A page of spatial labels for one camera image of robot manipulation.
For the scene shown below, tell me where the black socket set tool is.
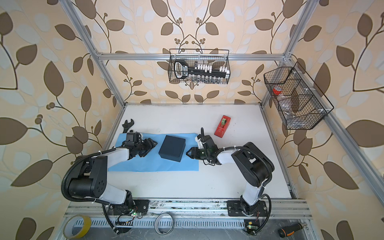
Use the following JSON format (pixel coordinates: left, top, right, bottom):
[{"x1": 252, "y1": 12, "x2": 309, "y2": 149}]
[{"x1": 173, "y1": 60, "x2": 231, "y2": 80}]

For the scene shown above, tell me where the yellow tape roll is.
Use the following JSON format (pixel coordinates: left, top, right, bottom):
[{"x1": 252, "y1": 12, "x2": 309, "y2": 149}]
[{"x1": 63, "y1": 215, "x2": 92, "y2": 239}]

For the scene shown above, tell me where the right wire basket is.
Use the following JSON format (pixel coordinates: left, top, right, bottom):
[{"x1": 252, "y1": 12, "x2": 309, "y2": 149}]
[{"x1": 264, "y1": 62, "x2": 334, "y2": 130}]

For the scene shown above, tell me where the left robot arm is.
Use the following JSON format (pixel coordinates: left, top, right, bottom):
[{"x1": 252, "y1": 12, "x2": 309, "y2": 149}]
[{"x1": 61, "y1": 132, "x2": 158, "y2": 211}]

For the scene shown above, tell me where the red tape dispenser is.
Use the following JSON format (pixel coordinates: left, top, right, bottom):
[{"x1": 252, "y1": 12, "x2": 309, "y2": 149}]
[{"x1": 215, "y1": 115, "x2": 231, "y2": 138}]

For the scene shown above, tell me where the orange black screwdriver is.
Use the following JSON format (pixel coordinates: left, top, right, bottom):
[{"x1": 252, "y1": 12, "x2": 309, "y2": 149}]
[{"x1": 278, "y1": 223, "x2": 307, "y2": 238}]

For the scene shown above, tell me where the black adjustable wrench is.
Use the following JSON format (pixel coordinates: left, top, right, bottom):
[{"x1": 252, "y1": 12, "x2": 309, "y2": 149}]
[{"x1": 122, "y1": 119, "x2": 135, "y2": 133}]

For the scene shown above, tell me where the light blue wrapping paper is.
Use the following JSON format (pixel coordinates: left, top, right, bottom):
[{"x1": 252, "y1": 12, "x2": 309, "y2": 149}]
[{"x1": 108, "y1": 134, "x2": 199, "y2": 173}]

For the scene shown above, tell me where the dark navy gift box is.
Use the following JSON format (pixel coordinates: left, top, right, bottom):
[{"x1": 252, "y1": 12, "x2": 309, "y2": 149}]
[{"x1": 159, "y1": 135, "x2": 186, "y2": 162}]

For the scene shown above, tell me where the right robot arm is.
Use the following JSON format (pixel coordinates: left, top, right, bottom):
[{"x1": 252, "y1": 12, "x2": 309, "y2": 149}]
[{"x1": 186, "y1": 135, "x2": 275, "y2": 217}]

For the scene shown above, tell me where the back wire basket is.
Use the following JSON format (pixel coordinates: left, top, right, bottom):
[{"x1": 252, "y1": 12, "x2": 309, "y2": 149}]
[{"x1": 168, "y1": 48, "x2": 231, "y2": 85}]

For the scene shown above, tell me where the red white object in basket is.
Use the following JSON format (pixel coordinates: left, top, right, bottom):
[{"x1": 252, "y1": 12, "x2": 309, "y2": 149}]
[{"x1": 273, "y1": 86, "x2": 283, "y2": 96}]

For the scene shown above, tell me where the wire basket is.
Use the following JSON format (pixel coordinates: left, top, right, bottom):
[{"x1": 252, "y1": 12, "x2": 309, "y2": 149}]
[
  {"x1": 264, "y1": 62, "x2": 334, "y2": 130},
  {"x1": 168, "y1": 48, "x2": 231, "y2": 85}
]

